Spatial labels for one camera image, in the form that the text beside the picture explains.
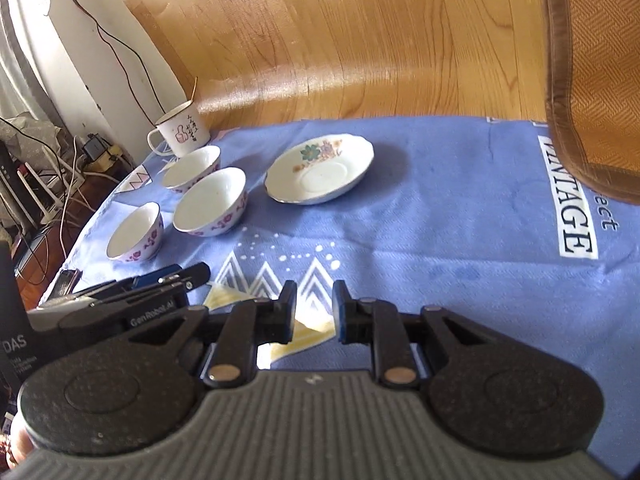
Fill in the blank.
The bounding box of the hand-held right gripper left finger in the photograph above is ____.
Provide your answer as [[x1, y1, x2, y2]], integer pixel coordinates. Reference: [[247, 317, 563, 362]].
[[131, 281, 298, 389]]

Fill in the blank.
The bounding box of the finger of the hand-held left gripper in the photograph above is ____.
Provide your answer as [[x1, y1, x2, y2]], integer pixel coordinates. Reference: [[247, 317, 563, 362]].
[[75, 263, 182, 302], [89, 261, 212, 332]]

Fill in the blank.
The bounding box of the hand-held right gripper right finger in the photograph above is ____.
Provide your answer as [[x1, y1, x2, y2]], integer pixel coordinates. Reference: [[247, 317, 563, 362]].
[[331, 280, 502, 389]]

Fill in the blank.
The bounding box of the small floral white bowl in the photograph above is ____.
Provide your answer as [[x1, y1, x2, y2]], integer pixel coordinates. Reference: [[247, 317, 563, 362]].
[[161, 145, 222, 193], [106, 202, 165, 264]]

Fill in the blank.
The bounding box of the large floral white bowl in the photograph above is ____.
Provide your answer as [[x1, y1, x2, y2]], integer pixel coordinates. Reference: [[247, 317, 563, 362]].
[[172, 166, 249, 237]]

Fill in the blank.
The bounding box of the floral white plate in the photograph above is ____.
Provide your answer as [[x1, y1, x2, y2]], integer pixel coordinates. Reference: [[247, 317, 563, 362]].
[[264, 133, 375, 206]]

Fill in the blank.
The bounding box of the blue printed cloth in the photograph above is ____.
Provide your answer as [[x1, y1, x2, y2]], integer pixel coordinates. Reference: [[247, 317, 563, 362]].
[[60, 116, 640, 480]]

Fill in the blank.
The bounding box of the black power adapter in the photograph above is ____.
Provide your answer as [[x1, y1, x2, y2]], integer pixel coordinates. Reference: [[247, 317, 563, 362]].
[[82, 132, 109, 163]]

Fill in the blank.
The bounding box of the white enamel mug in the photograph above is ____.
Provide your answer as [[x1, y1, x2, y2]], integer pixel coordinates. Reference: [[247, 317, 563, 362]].
[[146, 100, 211, 157]]

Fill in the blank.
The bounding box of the white cable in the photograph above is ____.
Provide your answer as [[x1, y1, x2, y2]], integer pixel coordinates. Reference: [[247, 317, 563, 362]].
[[47, 132, 131, 241]]

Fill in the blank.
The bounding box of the dark red cable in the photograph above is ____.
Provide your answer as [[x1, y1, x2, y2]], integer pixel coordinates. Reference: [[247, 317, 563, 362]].
[[40, 0, 168, 128]]

